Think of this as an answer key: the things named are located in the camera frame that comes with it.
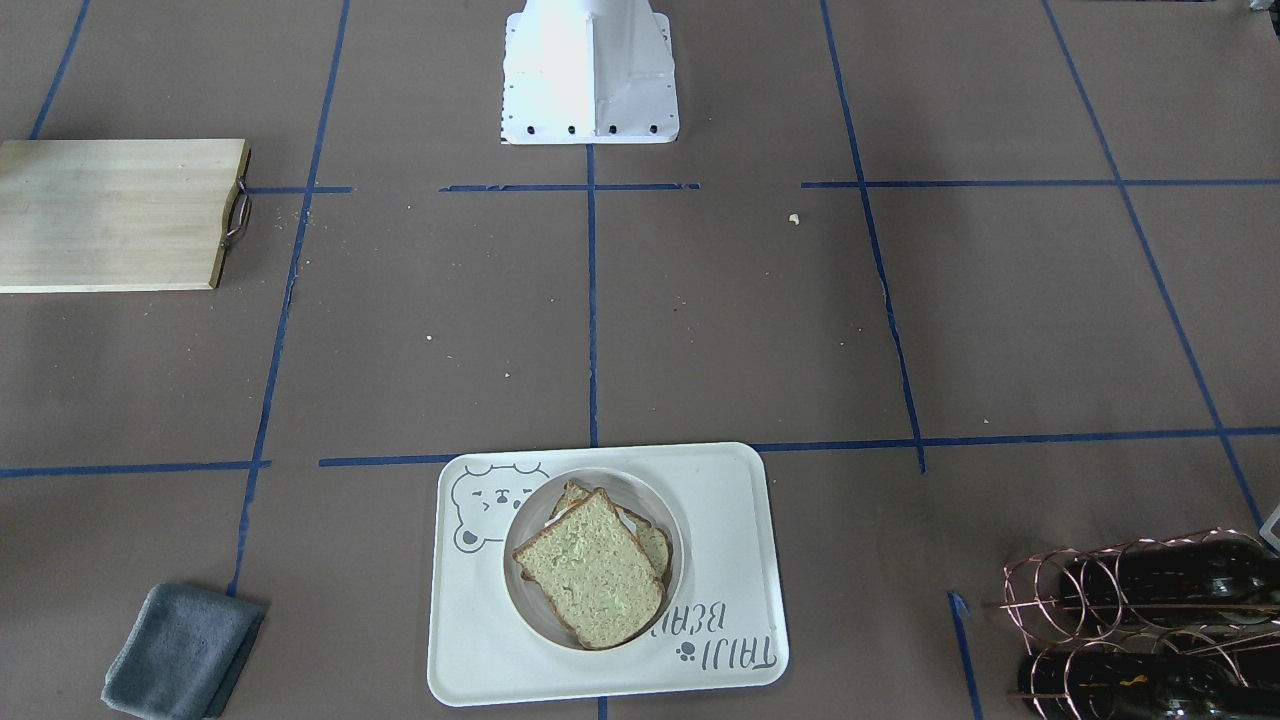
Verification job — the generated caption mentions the grey folded cloth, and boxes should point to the grey folded cloth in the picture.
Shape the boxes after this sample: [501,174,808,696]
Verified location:
[101,583,266,719]

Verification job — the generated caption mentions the copper wire bottle rack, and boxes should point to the copper wire bottle rack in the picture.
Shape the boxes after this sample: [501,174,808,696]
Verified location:
[1001,528,1279,719]

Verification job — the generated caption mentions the white round plate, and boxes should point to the white round plate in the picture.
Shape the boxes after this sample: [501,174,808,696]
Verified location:
[503,468,685,652]

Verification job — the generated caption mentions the dark wine bottle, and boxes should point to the dark wine bottle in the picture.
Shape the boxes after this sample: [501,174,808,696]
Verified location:
[1018,651,1279,719]
[1059,537,1279,629]

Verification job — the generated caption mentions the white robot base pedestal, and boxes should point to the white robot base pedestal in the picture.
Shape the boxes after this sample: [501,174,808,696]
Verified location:
[500,1,680,145]

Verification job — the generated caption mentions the wooden cutting board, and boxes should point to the wooden cutting board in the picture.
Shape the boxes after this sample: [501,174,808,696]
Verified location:
[1,138,250,293]

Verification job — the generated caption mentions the cream serving tray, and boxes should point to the cream serving tray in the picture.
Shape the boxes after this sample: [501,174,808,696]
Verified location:
[426,442,790,707]

